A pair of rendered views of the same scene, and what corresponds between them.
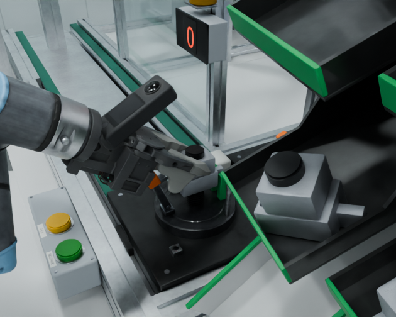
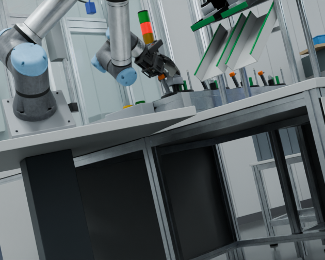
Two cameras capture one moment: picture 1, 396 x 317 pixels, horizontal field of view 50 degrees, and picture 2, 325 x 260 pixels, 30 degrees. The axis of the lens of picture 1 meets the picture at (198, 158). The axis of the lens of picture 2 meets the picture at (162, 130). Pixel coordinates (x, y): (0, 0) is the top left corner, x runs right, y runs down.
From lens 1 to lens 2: 217 cm
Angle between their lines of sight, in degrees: 43
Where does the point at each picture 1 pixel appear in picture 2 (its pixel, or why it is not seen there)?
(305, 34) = not seen: outside the picture
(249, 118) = not seen: hidden behind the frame
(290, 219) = (209, 13)
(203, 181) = (178, 79)
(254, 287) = (210, 66)
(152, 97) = (157, 42)
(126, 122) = (152, 46)
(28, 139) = (132, 41)
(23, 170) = not seen: hidden behind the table
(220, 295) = (202, 72)
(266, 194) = (202, 7)
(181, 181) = (172, 72)
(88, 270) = (150, 106)
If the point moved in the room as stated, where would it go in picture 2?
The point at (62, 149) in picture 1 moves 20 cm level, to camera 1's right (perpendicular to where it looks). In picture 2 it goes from (140, 47) to (187, 40)
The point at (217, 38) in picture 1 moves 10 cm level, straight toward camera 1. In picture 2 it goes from (161, 50) to (167, 45)
